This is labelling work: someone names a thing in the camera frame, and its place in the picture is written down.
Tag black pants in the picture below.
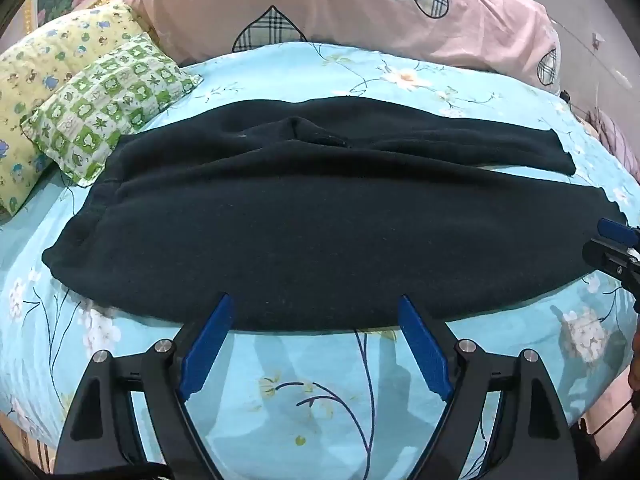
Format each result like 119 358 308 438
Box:
42 98 624 332

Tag yellow patterned pillow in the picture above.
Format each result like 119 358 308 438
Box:
0 3 150 216

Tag large pink pillow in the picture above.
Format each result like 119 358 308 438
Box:
124 0 561 93

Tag green checkered pillow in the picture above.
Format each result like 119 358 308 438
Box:
21 32 203 186

